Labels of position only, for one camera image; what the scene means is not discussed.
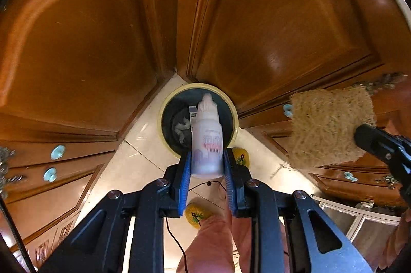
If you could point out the person's right forearm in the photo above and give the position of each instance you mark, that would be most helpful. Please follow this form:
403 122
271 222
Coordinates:
398 239

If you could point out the crumpled white paper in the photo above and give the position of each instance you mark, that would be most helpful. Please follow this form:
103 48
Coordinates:
181 130

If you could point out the round yellow-rimmed waste bin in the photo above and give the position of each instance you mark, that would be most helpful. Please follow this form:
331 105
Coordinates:
229 119

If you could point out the beige loofah sponge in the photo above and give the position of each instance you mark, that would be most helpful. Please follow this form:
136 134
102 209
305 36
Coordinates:
324 125

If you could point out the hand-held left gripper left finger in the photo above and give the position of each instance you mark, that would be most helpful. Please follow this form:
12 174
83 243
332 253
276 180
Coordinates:
185 183

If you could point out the white plastic squeeze bottle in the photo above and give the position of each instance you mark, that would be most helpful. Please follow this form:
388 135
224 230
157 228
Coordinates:
207 132

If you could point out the light blue drawer knob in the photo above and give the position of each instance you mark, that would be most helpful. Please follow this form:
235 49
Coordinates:
58 151
287 110
49 174
350 176

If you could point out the person's right leg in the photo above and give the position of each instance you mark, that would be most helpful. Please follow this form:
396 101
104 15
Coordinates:
242 244

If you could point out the wooden cabinet door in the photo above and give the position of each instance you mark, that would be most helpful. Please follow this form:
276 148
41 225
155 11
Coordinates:
80 35
289 19

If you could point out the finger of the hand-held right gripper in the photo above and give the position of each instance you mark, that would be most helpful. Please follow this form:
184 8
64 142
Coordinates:
382 144

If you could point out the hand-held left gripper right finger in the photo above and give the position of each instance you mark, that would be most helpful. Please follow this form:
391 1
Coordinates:
229 183

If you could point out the white-framed glass cabinet door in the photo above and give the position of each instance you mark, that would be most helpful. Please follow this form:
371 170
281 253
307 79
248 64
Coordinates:
359 218

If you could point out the person's leg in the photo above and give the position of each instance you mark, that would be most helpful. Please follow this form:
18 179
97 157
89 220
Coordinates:
208 247
242 244

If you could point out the small white carton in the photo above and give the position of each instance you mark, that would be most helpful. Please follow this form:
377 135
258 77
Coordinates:
192 114

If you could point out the person's left leg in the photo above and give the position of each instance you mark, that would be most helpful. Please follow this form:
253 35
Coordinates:
208 247

